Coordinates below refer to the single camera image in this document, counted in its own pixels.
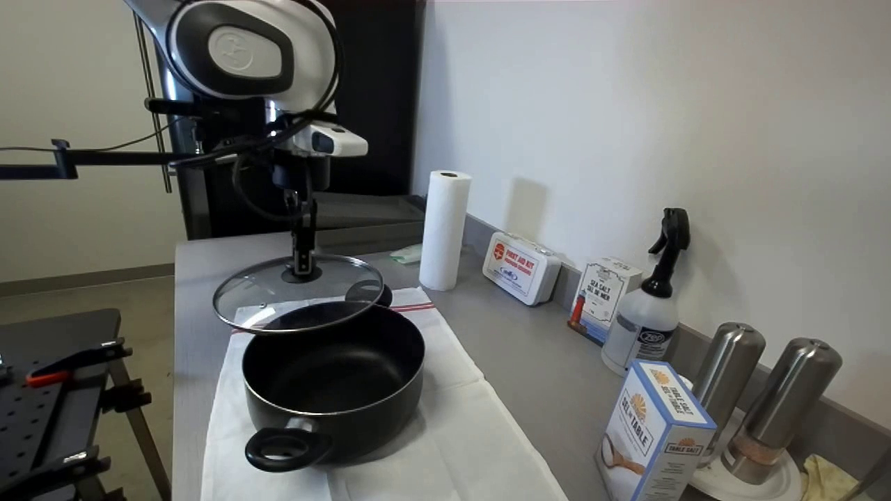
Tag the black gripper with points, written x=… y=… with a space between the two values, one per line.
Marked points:
x=299 y=180

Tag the glass pot lid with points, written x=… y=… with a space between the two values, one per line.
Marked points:
x=275 y=298

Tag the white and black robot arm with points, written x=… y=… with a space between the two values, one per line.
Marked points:
x=273 y=51

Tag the black cooking pot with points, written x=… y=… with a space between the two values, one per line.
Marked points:
x=332 y=393

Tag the white paper towel roll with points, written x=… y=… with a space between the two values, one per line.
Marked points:
x=442 y=226

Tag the white box with red print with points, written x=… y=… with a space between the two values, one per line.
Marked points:
x=522 y=269

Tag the white striped kitchen towel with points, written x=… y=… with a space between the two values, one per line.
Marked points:
x=461 y=447

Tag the black red clamp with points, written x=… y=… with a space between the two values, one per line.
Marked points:
x=65 y=368

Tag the white carton box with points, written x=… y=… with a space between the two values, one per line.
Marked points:
x=596 y=296

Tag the black perforated workbench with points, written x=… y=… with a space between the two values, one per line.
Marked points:
x=48 y=432

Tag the spray bottle with black nozzle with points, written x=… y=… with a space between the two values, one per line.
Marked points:
x=646 y=318

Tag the white blue salt box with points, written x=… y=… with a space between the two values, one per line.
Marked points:
x=655 y=436

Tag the steel grinder far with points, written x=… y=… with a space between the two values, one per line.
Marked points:
x=726 y=368

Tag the steel grinder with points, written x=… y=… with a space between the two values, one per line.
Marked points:
x=792 y=390
x=726 y=368

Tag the white plate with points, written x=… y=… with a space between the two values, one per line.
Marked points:
x=722 y=484

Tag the steel grinder near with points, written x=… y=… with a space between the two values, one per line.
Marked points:
x=792 y=390

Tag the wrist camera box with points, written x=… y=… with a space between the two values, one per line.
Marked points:
x=327 y=141

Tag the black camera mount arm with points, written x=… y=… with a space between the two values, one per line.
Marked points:
x=67 y=162

